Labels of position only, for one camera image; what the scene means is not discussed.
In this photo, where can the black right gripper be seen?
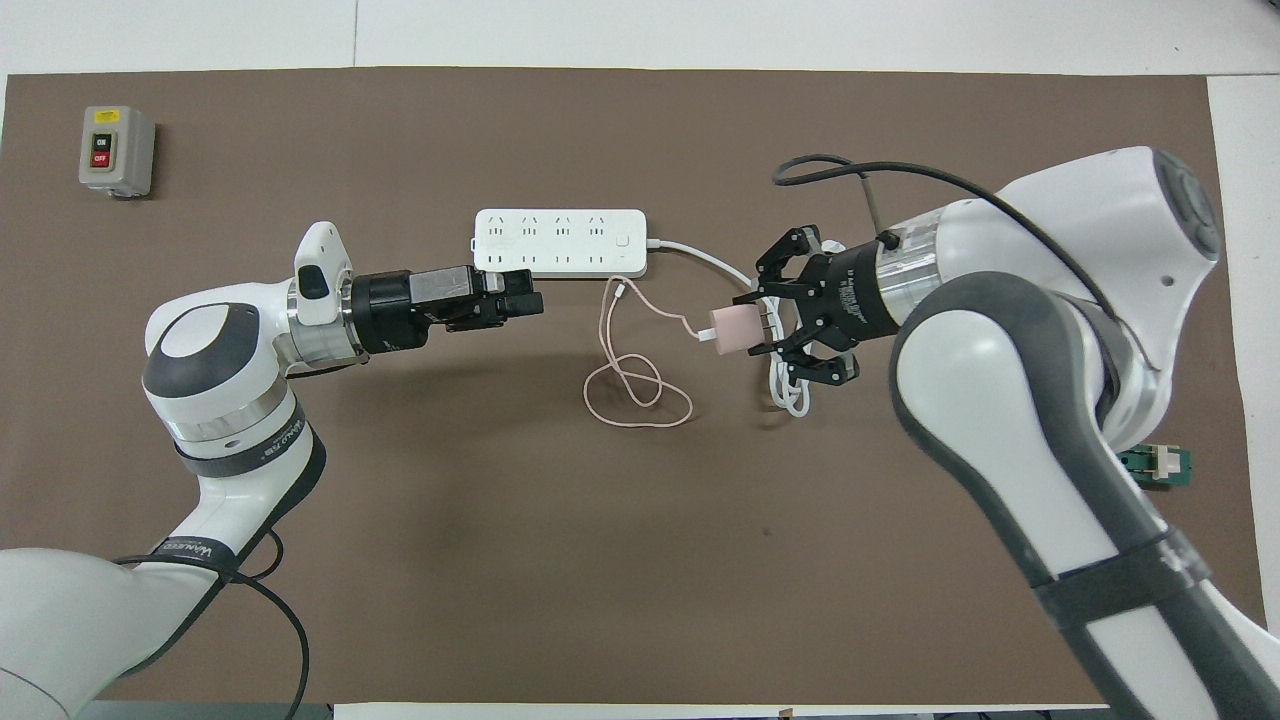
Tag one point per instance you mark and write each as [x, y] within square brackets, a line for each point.
[850, 295]

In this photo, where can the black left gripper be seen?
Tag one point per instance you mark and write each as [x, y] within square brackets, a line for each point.
[400, 305]

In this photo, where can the pink charger adapter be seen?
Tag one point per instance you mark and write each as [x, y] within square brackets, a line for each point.
[738, 328]

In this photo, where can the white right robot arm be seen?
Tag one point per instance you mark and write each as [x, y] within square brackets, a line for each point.
[1000, 400]

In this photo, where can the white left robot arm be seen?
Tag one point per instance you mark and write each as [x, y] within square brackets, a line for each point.
[200, 400]

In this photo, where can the white power strip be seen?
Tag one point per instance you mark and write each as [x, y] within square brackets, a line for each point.
[560, 232]

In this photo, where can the brown table mat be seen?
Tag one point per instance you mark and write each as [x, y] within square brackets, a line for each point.
[600, 550]

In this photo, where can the green knife switch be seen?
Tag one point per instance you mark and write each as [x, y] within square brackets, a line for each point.
[1165, 465]

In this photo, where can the grey on-off switch box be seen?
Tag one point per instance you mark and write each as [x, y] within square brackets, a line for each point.
[115, 150]

